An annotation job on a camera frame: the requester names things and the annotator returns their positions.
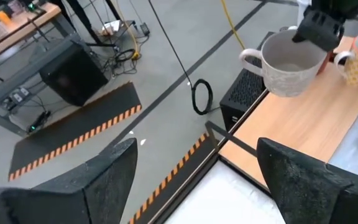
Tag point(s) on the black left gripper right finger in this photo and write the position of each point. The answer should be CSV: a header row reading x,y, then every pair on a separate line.
x,y
315,193

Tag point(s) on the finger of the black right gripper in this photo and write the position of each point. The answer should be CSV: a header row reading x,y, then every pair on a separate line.
x,y
332,34
308,28

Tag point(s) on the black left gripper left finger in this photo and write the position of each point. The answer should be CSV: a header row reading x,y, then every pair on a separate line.
x,y
73,199

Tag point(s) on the grey floral patterned mug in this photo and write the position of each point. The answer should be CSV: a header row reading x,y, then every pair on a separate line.
x,y
284,77

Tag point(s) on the black floor mat orange stripes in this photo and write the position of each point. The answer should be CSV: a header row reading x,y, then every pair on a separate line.
x,y
73,137
182,179

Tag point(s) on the wooden tray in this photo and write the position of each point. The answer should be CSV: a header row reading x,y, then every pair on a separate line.
x,y
306,124

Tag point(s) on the black power adapter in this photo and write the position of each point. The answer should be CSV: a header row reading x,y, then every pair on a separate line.
x,y
39,122

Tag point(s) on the black perforated computer case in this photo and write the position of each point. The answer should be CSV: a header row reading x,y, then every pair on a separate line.
x,y
244,93

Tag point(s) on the grey power strip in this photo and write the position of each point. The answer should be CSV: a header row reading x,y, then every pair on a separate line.
x,y
19,96

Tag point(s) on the black box cabinet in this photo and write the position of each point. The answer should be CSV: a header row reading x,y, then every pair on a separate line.
x,y
73,77

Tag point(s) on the wooden desk grey steel frame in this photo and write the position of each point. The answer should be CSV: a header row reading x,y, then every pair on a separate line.
x,y
20,29

